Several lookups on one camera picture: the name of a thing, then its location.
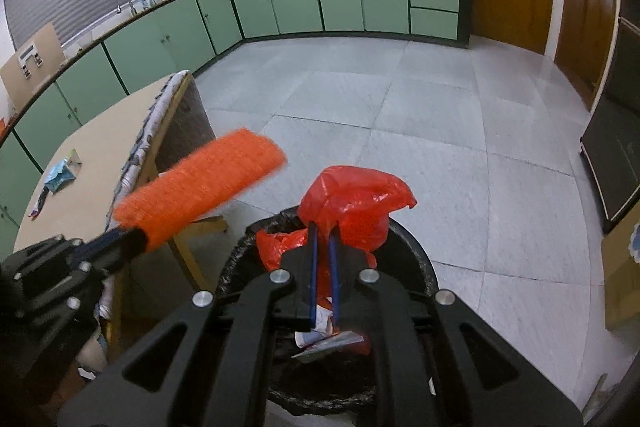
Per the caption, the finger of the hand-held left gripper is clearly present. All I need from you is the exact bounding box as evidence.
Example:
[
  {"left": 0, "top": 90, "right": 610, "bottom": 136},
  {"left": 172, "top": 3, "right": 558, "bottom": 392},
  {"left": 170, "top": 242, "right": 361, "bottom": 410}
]
[
  {"left": 92, "top": 231, "right": 149, "bottom": 277},
  {"left": 77, "top": 228, "right": 133, "bottom": 259}
]

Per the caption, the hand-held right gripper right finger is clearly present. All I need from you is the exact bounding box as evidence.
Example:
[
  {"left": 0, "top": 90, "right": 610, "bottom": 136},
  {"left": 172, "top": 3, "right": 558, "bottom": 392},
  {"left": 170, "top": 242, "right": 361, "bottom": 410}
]
[{"left": 327, "top": 227, "right": 583, "bottom": 427}]

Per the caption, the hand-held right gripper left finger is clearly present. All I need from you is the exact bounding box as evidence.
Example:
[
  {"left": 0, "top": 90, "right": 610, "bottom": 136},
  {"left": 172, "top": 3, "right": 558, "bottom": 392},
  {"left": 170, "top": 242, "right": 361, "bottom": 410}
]
[{"left": 57, "top": 221, "right": 323, "bottom": 427}]

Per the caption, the red plastic bag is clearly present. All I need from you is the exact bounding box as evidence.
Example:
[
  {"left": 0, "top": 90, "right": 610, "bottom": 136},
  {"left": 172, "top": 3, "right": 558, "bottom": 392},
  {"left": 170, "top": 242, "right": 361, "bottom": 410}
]
[{"left": 256, "top": 165, "right": 418, "bottom": 273}]

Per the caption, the black lined waste bin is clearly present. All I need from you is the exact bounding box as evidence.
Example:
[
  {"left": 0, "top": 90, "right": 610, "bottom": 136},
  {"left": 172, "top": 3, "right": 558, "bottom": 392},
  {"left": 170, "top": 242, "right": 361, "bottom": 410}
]
[{"left": 216, "top": 205, "right": 441, "bottom": 415}]

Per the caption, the orange foam net sleeve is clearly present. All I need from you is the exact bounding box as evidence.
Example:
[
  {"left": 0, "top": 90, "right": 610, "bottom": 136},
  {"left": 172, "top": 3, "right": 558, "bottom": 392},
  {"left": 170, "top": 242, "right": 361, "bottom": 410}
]
[{"left": 112, "top": 127, "right": 288, "bottom": 254}]

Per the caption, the wooden table leg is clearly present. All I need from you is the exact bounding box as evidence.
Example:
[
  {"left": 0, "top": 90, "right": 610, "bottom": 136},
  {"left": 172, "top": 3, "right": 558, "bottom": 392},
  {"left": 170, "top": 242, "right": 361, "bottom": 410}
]
[{"left": 150, "top": 74, "right": 228, "bottom": 293}]

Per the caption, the white printed wrapper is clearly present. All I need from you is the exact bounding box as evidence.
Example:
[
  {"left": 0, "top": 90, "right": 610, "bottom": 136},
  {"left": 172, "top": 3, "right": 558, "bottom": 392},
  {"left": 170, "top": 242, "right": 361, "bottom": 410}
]
[{"left": 292, "top": 297, "right": 366, "bottom": 363}]

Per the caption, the small dark wrapper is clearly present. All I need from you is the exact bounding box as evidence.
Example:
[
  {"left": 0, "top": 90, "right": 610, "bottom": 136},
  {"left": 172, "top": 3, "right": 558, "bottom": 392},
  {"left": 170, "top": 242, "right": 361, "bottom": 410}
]
[{"left": 30, "top": 189, "right": 49, "bottom": 221}]

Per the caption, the blue crumpled wrapper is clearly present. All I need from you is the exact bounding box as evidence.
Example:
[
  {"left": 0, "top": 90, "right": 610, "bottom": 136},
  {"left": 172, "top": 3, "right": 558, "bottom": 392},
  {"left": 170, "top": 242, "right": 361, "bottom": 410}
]
[{"left": 44, "top": 149, "right": 83, "bottom": 192}]

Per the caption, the cardboard box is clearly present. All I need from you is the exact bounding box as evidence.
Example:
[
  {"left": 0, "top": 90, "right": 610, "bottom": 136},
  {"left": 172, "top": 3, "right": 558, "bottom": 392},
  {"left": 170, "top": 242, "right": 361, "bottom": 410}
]
[{"left": 600, "top": 222, "right": 640, "bottom": 333}]

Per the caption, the black glass cabinet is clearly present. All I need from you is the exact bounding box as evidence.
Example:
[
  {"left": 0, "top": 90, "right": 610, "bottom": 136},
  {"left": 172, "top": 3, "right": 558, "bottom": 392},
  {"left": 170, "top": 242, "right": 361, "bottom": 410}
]
[{"left": 580, "top": 17, "right": 640, "bottom": 235}]

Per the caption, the dark wooden door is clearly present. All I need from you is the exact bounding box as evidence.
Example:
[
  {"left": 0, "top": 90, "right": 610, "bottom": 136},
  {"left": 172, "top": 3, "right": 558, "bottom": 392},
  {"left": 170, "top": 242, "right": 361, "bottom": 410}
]
[{"left": 552, "top": 0, "right": 621, "bottom": 108}]

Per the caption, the white plastic bracket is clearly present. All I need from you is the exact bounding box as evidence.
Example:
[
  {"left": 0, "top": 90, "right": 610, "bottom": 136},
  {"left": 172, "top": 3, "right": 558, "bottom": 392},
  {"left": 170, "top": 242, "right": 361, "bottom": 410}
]
[{"left": 17, "top": 43, "right": 43, "bottom": 78}]

